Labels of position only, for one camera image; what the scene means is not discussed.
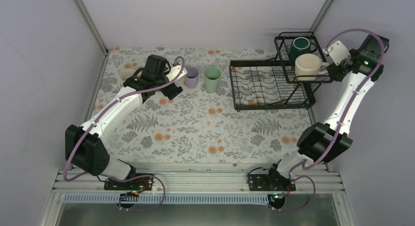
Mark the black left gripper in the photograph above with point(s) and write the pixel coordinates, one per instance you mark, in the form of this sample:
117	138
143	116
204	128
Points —
176	90

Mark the floral patterned table mat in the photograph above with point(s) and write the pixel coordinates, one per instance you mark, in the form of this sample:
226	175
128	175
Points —
197	126

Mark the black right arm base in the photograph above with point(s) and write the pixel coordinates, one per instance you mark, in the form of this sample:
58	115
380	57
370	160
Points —
262	179

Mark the black wire dish rack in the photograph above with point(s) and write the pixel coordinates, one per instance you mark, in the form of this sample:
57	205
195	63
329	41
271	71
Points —
271	84

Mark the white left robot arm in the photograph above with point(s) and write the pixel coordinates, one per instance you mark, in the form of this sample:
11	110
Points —
85	145

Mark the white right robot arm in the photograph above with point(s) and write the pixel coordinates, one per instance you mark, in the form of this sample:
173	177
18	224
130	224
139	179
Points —
357	70

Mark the mint green cup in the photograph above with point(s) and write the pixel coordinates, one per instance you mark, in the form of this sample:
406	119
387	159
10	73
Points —
212	78

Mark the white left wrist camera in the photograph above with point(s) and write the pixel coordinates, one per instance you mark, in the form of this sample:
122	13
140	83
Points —
176	72

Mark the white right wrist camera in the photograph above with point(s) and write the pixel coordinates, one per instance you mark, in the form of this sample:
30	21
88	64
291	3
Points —
337	52

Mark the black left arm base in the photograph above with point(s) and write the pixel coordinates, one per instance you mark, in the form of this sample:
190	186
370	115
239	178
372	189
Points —
140	182

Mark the lavender cup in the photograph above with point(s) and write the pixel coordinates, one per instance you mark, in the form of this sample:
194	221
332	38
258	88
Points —
192	77

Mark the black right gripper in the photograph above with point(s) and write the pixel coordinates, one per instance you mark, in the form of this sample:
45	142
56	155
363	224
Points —
336	75

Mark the yellow mug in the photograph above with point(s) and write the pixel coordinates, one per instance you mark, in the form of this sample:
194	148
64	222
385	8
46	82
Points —
126	73

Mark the aluminium mounting rail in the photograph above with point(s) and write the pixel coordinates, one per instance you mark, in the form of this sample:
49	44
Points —
207	178

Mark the dark green mug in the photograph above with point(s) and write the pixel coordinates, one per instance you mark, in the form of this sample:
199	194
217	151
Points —
300	46

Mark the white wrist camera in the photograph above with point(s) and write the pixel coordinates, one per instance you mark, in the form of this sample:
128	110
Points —
337	52
176	72

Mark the cream white mug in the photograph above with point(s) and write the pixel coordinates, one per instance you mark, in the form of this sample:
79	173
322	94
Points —
308	67

